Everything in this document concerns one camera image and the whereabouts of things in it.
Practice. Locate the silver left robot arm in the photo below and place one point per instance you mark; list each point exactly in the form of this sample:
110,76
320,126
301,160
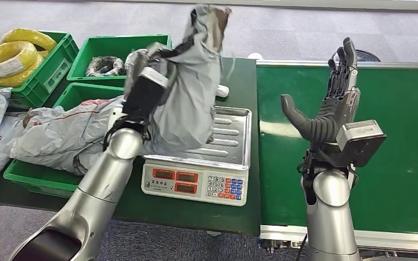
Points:
93,194

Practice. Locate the electronic weighing scale steel tray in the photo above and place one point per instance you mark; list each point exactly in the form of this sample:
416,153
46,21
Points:
209,180

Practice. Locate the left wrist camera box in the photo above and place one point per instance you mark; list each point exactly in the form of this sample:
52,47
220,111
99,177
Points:
144,93

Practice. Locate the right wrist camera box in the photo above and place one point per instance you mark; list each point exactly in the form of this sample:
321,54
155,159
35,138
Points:
362,142

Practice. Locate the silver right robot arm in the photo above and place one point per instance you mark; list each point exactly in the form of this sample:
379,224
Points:
329,209

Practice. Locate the black ribbed round disc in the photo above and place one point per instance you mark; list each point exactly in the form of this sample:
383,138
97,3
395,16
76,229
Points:
369,56

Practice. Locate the small white round object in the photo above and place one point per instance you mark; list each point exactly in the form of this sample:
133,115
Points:
254,56

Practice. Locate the small white plastic case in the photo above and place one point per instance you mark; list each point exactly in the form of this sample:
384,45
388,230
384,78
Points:
223,90

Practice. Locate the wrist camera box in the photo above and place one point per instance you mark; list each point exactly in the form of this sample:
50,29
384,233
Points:
362,142
144,93

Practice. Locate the grey plastic mailer package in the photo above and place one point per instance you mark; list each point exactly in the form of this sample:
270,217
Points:
191,97

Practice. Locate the green crate with mailer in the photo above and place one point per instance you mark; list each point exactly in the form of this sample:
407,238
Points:
32,174

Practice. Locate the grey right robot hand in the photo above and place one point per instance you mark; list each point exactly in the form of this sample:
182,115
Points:
333,108

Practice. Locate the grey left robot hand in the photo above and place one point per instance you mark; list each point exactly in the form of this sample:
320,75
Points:
160,57

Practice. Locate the green crate with wrapped coils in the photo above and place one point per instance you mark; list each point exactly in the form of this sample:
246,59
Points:
115,45

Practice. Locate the green crate with yellow coils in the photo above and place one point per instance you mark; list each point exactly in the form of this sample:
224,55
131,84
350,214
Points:
50,74

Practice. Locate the crumpled grey mailer red print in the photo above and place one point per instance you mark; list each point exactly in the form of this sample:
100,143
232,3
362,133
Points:
61,133

